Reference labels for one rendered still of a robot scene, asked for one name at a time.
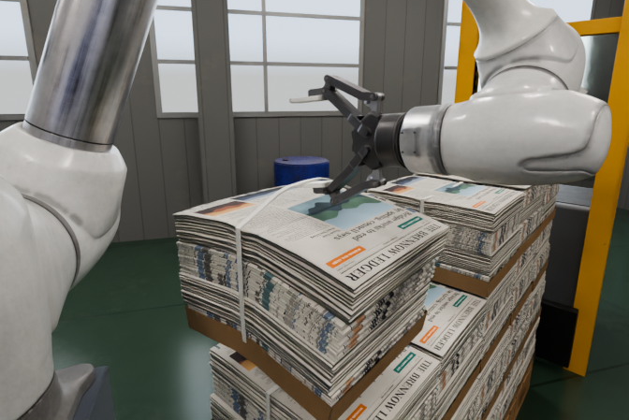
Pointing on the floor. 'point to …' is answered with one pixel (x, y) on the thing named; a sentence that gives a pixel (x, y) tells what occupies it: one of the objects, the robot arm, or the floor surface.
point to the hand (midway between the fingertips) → (301, 141)
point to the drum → (299, 169)
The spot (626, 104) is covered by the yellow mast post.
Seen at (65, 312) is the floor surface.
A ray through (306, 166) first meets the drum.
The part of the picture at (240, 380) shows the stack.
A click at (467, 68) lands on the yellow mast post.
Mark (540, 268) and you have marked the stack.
